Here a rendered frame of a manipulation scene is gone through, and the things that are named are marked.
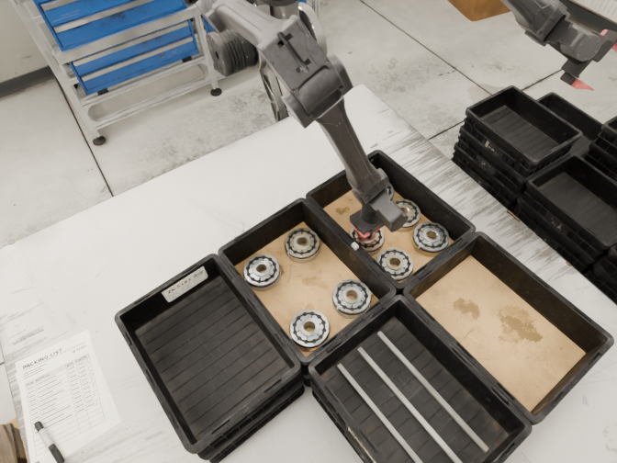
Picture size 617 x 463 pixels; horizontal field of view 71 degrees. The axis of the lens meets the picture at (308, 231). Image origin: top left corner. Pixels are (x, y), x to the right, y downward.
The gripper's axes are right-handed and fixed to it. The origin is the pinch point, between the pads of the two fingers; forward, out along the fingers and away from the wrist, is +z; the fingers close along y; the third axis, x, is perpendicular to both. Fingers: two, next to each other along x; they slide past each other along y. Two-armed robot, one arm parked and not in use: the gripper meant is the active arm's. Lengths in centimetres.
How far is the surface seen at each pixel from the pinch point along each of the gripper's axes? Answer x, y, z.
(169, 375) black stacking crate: -2, -65, 6
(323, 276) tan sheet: -2.0, -16.9, 4.5
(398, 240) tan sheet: -5.6, 8.1, 3.9
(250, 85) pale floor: 181, 58, 95
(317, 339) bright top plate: -16.8, -29.9, 1.1
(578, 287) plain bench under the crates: -46, 47, 14
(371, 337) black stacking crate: -23.8, -17.6, 3.7
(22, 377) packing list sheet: 28, -101, 20
